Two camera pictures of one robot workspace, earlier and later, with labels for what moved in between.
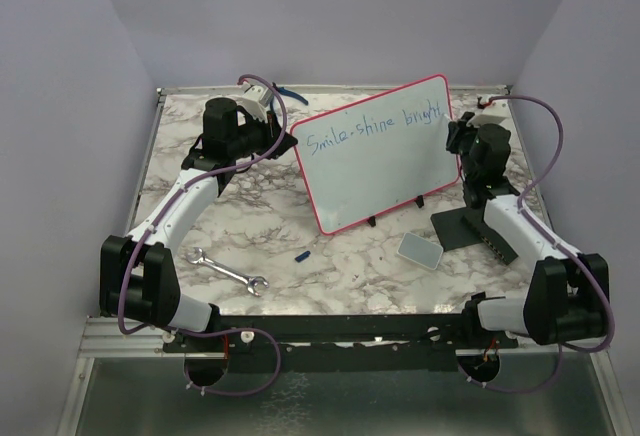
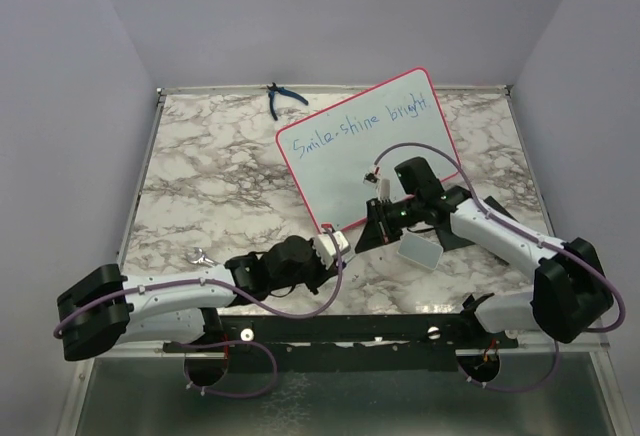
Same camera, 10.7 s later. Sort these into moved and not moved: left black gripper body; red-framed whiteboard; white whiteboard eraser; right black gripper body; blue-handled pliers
Moved: left black gripper body; right black gripper body
Not moved: red-framed whiteboard; blue-handled pliers; white whiteboard eraser
